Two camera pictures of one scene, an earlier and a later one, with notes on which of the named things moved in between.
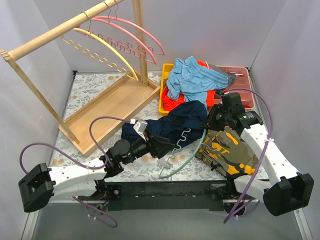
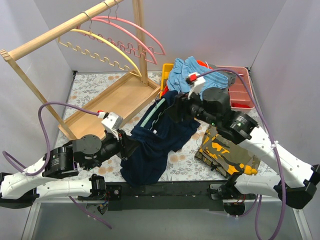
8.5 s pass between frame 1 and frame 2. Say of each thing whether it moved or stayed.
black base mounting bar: stayed
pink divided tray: stayed
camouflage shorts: stayed
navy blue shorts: moved
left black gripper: moved
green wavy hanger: moved
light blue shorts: stayed
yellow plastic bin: stayed
